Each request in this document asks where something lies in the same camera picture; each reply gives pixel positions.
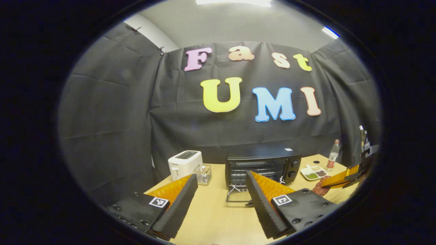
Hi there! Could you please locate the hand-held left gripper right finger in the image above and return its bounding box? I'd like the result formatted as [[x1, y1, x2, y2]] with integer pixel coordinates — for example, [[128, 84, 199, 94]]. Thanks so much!
[[245, 171, 343, 239]]

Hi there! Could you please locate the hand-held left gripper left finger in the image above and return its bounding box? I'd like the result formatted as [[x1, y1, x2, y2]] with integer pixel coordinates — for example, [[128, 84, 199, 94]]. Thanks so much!
[[102, 174, 199, 240]]

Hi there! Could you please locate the brown red meat piece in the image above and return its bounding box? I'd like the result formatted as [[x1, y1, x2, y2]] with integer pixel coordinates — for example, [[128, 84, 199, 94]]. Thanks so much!
[[312, 176, 331, 197]]

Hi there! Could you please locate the black electric oven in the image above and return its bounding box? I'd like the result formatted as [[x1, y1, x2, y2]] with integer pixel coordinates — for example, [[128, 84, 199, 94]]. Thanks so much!
[[225, 145, 302, 207]]

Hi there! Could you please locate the clear plastic bottle red label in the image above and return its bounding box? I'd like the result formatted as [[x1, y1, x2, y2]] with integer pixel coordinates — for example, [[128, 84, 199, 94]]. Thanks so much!
[[326, 139, 340, 172]]

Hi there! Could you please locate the white divided plate of beans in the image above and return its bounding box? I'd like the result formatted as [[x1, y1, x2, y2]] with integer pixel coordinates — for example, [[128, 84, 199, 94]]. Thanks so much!
[[300, 165, 328, 181]]

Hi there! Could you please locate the clear glass container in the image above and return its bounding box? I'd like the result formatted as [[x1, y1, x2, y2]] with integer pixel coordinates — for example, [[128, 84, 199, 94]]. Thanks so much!
[[193, 164, 213, 185]]

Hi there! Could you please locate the white toaster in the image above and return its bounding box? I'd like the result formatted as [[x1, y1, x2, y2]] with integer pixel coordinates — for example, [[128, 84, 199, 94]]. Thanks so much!
[[168, 150, 203, 181]]

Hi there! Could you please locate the black backdrop cloth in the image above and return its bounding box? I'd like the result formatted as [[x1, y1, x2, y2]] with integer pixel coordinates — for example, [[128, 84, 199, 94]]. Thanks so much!
[[57, 22, 381, 206]]

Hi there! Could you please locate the small ceiling light panel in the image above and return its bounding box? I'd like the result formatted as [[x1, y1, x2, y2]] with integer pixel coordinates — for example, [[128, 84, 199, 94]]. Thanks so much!
[[322, 26, 340, 39]]

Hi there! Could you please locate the large ceiling light panel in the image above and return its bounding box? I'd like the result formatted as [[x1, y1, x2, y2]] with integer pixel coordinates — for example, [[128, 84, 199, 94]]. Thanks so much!
[[196, 0, 272, 8]]

